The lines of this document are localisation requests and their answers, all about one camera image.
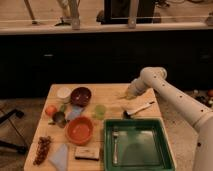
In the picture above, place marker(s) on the yellow banana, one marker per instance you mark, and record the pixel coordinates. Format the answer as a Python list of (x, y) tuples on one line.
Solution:
[(126, 95)]

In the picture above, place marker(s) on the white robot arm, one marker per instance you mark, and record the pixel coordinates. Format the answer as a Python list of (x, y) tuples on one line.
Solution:
[(199, 116)]

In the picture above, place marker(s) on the green translucent cup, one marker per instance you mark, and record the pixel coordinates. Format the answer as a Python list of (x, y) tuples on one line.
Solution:
[(100, 112)]

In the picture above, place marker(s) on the dark red bowl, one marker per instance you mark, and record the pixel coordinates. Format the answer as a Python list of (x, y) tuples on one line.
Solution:
[(80, 96)]

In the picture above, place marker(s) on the blue plastic piece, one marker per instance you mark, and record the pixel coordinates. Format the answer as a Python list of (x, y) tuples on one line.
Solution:
[(75, 112)]

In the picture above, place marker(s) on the white cup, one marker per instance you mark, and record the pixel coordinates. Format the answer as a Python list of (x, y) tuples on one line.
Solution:
[(63, 94)]

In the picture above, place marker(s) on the silver fork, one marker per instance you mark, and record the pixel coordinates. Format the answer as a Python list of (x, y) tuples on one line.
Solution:
[(115, 151)]

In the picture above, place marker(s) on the orange bowl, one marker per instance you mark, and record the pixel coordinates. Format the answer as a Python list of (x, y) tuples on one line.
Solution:
[(79, 131)]

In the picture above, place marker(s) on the metal cup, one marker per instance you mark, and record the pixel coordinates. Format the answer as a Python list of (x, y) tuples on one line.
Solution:
[(59, 119)]

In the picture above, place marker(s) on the orange fruit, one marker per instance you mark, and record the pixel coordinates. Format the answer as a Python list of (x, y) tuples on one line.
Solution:
[(50, 110)]

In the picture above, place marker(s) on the wooden table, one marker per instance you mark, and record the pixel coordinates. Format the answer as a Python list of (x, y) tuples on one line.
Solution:
[(104, 94)]

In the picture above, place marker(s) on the green plastic tray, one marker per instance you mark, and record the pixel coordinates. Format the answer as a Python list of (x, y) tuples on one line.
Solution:
[(142, 146)]

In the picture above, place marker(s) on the light blue cloth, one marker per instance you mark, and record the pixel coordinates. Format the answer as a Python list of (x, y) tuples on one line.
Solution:
[(60, 158)]

